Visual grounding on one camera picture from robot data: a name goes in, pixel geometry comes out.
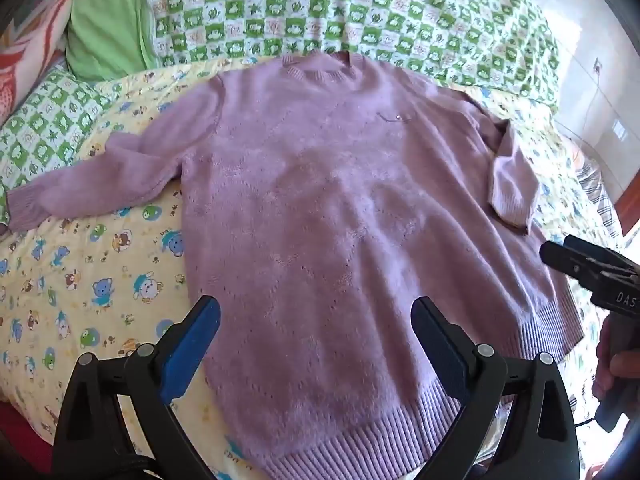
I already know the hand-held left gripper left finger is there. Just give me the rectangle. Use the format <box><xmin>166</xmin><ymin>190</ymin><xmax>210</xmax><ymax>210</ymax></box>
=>
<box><xmin>50</xmin><ymin>295</ymin><xmax>223</xmax><ymax>480</ymax></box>

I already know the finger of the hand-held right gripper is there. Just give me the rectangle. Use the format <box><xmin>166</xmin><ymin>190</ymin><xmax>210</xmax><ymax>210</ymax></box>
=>
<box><xmin>540</xmin><ymin>235</ymin><xmax>640</xmax><ymax>289</ymax></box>

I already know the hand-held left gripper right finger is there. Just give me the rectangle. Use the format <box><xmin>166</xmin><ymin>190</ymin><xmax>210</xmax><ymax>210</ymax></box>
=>
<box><xmin>410</xmin><ymin>296</ymin><xmax>583</xmax><ymax>480</ymax></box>

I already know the purple knitted sweater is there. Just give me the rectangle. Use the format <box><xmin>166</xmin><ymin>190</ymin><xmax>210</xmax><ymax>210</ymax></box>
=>
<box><xmin>7</xmin><ymin>51</ymin><xmax>586</xmax><ymax>480</ymax></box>

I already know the person's right hand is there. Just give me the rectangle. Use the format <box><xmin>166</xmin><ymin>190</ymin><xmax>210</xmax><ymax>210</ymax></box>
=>
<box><xmin>591</xmin><ymin>316</ymin><xmax>627</xmax><ymax>402</ymax></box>

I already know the grey striped cloth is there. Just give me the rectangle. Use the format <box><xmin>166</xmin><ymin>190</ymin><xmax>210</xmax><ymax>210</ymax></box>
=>
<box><xmin>572</xmin><ymin>155</ymin><xmax>623</xmax><ymax>241</ymax></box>

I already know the brown wooden furniture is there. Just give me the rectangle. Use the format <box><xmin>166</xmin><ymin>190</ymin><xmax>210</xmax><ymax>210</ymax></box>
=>
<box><xmin>615</xmin><ymin>199</ymin><xmax>640</xmax><ymax>242</ymax></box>

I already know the yellow cartoon bear bedsheet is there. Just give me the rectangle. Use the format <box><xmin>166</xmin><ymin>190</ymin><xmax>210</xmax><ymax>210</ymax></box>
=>
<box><xmin>0</xmin><ymin>55</ymin><xmax>631</xmax><ymax>480</ymax></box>

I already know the red cloth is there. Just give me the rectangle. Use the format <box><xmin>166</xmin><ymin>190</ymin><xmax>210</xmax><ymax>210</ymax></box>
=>
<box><xmin>0</xmin><ymin>400</ymin><xmax>53</xmax><ymax>463</ymax></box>

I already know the small green checked pillow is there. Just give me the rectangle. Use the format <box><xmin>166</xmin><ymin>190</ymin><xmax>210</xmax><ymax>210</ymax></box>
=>
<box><xmin>0</xmin><ymin>67</ymin><xmax>116</xmax><ymax>226</ymax></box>

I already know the green checked quilt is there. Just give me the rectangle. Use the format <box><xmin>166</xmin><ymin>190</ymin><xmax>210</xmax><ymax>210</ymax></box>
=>
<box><xmin>145</xmin><ymin>0</ymin><xmax>561</xmax><ymax>111</ymax></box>

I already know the red floral blanket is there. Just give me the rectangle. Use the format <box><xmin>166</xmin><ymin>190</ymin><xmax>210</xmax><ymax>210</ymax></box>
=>
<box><xmin>0</xmin><ymin>0</ymin><xmax>81</xmax><ymax>126</ymax></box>

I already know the black cable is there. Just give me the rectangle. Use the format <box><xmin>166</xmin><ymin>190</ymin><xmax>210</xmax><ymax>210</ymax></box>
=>
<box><xmin>572</xmin><ymin>400</ymin><xmax>603</xmax><ymax>429</ymax></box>

